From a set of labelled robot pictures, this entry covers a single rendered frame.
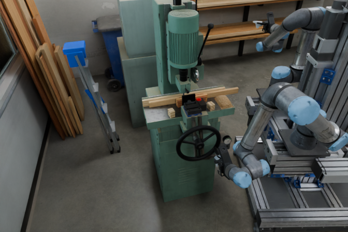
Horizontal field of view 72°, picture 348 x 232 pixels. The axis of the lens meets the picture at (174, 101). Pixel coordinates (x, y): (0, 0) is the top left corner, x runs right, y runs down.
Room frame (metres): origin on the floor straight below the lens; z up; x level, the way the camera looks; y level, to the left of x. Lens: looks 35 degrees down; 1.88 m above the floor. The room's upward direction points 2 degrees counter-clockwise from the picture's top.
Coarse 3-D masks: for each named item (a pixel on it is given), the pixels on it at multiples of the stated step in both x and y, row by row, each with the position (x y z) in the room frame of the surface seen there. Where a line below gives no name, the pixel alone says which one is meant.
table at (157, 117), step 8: (216, 104) 1.33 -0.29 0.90; (232, 104) 1.33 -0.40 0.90; (144, 112) 1.27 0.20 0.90; (152, 112) 1.26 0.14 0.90; (160, 112) 1.26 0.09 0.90; (176, 112) 1.25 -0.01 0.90; (208, 112) 1.25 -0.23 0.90; (216, 112) 1.26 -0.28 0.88; (224, 112) 1.28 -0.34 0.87; (232, 112) 1.29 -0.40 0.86; (152, 120) 1.18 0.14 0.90; (160, 120) 1.18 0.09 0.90; (168, 120) 1.19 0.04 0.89; (176, 120) 1.20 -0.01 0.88; (152, 128) 1.16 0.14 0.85; (184, 128) 1.13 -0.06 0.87
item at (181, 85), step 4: (176, 76) 1.44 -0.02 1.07; (176, 80) 1.43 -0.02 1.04; (188, 80) 1.38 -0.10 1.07; (176, 84) 1.43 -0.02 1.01; (180, 84) 1.33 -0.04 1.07; (184, 84) 1.33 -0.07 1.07; (188, 84) 1.34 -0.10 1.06; (180, 88) 1.33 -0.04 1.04; (184, 88) 1.33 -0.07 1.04; (188, 88) 1.34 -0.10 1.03; (180, 92) 1.33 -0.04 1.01; (184, 92) 1.33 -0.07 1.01
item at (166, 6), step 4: (164, 4) 1.53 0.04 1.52; (168, 4) 1.53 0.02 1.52; (184, 4) 1.56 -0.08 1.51; (164, 8) 1.53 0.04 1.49; (168, 8) 1.53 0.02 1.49; (164, 12) 1.53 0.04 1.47; (168, 12) 1.53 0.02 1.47; (164, 16) 1.53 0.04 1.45; (164, 20) 1.54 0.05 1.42; (168, 80) 1.53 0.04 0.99
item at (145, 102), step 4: (216, 88) 1.46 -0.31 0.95; (220, 88) 1.46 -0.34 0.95; (224, 88) 1.46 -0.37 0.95; (192, 92) 1.42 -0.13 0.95; (196, 92) 1.42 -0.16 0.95; (200, 92) 1.42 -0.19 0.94; (164, 96) 1.37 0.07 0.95; (168, 96) 1.37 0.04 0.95; (172, 96) 1.38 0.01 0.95; (176, 96) 1.38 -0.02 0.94; (144, 100) 1.33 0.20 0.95; (148, 100) 1.34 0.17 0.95; (152, 100) 1.34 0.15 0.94; (144, 104) 1.33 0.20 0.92; (148, 104) 1.34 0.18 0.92
